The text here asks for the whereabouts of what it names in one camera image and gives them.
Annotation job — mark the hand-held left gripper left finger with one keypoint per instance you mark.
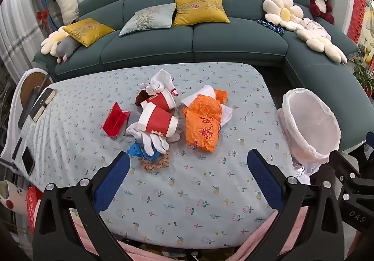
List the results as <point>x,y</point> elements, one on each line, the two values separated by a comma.
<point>112,180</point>

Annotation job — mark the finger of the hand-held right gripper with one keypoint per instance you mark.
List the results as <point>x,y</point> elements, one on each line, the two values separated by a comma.
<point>368,150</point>
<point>346,167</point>

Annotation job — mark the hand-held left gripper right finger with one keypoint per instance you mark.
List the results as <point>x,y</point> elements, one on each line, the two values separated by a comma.
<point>264,180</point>

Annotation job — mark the red box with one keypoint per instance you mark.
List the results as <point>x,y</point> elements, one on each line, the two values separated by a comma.
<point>115,120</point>

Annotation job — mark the waste bin with white liner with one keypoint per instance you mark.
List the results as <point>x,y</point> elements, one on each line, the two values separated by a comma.
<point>306,120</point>

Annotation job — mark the orange plastic bag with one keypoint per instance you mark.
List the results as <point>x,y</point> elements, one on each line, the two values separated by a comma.
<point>201,123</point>

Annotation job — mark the red paper cup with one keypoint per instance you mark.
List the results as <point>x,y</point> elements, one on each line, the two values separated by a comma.
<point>154,122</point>
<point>159,101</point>

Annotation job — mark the blue crumpled wrapper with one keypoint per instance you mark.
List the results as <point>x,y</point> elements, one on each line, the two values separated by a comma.
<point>136,149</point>

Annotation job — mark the white glove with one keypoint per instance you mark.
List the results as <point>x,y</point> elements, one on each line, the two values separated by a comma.
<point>162,79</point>
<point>149,139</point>

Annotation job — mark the floral light blue tablecloth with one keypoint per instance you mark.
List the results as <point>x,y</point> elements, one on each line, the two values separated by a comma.
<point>204,190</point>

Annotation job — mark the beige cloth scrap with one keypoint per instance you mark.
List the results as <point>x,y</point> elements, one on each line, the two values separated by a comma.
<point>174,136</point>

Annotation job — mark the green potted plant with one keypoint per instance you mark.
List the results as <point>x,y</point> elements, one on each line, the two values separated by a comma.
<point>363,74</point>

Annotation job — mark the red bag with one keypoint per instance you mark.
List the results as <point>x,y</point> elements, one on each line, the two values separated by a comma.
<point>32,205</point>

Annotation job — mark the black phone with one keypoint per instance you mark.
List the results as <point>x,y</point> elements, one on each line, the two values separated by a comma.
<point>28,160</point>

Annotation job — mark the dark brown cloth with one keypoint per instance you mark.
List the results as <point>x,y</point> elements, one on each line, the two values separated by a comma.
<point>141,97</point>

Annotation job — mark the small orange plastic scrap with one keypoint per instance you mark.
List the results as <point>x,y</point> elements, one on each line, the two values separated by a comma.
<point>220,95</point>

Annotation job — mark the pink blanket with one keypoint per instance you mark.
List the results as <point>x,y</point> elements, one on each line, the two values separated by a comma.
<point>175,256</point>

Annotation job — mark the dark book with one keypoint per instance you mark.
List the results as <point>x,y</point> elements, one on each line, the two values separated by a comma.
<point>42,104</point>

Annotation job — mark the white mug with red dots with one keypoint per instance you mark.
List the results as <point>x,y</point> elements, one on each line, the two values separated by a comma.
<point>8,196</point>

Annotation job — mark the white tissue paper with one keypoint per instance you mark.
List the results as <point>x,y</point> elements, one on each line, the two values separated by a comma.
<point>204,92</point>

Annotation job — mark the white side table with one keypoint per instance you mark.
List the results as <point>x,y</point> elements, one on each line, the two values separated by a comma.
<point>16,120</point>

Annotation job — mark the white flower cushion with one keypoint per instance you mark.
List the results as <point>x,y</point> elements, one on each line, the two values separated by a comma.
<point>283,11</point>
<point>321,41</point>
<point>51,41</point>

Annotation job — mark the white crumpled garment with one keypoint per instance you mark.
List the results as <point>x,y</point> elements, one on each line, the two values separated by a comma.
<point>312,25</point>

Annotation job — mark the grey mouse plush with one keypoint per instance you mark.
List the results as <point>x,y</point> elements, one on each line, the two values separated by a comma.
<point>67,47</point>

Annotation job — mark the teal corner sofa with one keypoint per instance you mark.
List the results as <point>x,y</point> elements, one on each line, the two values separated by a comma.
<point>233,36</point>

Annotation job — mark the yellow embroidered cushion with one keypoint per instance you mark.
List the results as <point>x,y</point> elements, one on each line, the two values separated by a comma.
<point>198,11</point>
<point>87,30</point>

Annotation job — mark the red bear plush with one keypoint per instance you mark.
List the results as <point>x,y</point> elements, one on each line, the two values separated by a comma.
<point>320,5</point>

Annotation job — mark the blue patterned cloth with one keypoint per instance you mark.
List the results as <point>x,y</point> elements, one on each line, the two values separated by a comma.
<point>270,25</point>

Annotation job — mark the light blue embroidered cushion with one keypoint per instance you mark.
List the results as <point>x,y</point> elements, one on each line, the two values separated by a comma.
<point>149,18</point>

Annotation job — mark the white sheer curtain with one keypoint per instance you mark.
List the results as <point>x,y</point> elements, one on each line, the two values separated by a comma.
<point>20,33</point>

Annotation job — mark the red curtain bow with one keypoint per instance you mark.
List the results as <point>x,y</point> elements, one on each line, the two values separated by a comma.
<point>43,14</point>

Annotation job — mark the long white plush toy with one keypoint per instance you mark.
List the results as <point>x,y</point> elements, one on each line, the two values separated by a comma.
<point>67,3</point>

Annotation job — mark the red wall decoration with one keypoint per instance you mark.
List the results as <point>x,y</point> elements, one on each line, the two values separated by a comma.
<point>358,9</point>

